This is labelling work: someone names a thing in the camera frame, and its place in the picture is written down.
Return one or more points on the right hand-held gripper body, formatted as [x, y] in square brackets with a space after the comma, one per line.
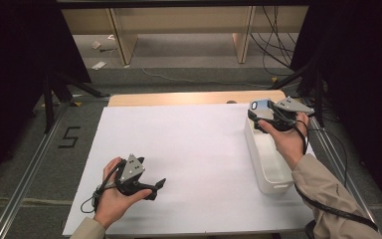
[293, 106]

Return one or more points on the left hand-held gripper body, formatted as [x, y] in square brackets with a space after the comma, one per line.
[131, 169]

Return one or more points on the iridescent phone case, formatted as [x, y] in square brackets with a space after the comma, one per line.
[262, 108]

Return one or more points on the white plastic bin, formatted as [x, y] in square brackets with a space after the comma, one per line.
[268, 159]

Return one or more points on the person's right hand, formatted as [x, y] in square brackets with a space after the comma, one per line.
[290, 142]

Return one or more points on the person's left hand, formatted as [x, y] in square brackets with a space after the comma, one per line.
[112, 202]

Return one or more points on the black metal stand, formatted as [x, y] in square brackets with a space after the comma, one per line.
[48, 106]
[318, 89]

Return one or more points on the white foam board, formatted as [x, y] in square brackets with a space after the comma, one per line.
[185, 149]

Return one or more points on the black curtain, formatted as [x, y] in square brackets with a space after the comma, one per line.
[361, 83]
[13, 66]

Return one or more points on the light wooden table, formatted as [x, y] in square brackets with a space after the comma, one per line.
[179, 98]

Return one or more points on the white paper scrap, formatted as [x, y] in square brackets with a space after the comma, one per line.
[98, 65]
[96, 45]

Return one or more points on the beige background desk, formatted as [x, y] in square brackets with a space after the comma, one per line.
[179, 18]

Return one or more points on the metal floor rail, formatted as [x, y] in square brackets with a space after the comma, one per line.
[23, 186]
[354, 195]

